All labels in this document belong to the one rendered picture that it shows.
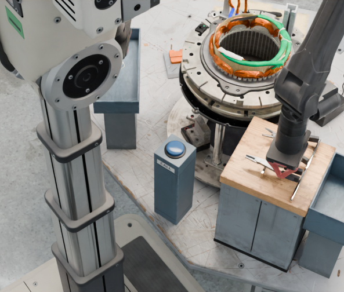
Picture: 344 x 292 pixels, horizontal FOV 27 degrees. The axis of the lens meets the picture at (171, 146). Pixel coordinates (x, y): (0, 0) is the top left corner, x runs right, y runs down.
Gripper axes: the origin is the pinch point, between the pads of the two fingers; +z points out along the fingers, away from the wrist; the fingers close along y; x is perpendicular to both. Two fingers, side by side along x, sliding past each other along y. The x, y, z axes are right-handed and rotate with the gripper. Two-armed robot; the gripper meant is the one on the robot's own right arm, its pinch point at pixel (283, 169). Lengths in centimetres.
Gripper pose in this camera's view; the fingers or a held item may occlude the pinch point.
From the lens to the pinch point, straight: 156.9
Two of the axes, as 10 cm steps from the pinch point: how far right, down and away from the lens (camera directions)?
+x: -9.1, -3.3, 2.5
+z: 0.0, 6.1, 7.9
